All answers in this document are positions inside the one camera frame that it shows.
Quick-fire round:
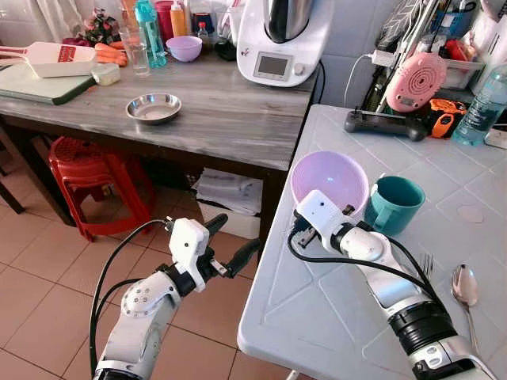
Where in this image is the large lilac plastic bowl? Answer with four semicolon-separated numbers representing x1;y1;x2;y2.
289;150;371;219

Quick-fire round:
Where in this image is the white box with papers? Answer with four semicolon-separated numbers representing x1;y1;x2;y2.
194;168;264;239

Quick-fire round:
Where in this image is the shallow steel dish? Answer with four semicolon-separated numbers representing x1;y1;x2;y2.
126;93;182;125

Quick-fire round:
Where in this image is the red plastic stool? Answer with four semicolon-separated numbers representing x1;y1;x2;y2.
49;136;156;242

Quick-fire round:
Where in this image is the teal plastic mug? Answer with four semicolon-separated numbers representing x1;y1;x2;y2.
364;176;426;236

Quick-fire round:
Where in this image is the small lilac bowl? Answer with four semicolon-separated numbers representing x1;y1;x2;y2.
166;36;204;63

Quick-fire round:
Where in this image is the white kitchen cooking machine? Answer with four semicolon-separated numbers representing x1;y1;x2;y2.
236;0;335;88

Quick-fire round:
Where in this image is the steel fork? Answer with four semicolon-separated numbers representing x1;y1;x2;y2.
419;253;436;300

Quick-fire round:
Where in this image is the small cream lidded container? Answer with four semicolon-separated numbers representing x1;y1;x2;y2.
91;63;122;86

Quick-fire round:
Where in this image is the small red capped bottle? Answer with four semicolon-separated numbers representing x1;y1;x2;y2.
196;21;214;49

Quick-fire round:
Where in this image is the black handheld controller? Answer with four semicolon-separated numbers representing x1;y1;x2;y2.
344;109;429;143

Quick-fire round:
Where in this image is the teal blue drink bottle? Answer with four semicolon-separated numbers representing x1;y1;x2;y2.
135;0;168;69

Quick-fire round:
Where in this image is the orange sauce bottle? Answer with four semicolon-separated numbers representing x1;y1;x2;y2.
170;0;189;38

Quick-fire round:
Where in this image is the white power strip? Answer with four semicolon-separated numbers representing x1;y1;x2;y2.
485;127;507;150

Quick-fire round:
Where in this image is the red plastic canister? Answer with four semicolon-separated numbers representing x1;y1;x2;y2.
154;0;175;41

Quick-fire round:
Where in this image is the steel spoon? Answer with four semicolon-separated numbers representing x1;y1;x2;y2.
450;264;482;359

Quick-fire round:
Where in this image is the pale green cutting board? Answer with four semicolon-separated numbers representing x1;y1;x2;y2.
0;63;97;106

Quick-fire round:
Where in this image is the bunch of artificial flowers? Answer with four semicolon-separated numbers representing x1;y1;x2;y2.
79;8;120;45

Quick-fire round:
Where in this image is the white and red mandoline slicer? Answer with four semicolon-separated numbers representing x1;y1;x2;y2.
0;41;98;78

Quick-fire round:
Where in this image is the clear plastic water bottle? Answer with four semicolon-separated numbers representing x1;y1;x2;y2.
453;67;507;146

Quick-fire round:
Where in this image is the orange and black tool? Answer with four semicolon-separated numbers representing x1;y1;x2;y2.
424;99;467;139

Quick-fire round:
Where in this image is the pink round appliance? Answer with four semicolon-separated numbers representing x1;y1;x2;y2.
386;52;448;113

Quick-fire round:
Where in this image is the white plastic basket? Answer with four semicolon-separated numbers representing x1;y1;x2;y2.
469;16;507;77

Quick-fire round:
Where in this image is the clear plastic storage box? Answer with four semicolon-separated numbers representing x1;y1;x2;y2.
440;55;486;90

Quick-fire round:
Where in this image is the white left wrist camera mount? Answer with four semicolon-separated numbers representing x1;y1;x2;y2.
169;218;212;275

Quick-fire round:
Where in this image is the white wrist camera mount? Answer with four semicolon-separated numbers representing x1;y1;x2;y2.
169;218;212;275
295;189;354;240

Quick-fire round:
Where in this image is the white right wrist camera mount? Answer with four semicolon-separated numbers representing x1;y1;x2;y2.
295;189;354;240

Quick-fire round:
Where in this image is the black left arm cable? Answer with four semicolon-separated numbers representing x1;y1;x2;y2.
89;219;173;373

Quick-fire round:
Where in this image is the white charger with cable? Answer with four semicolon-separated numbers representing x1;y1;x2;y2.
344;51;397;108

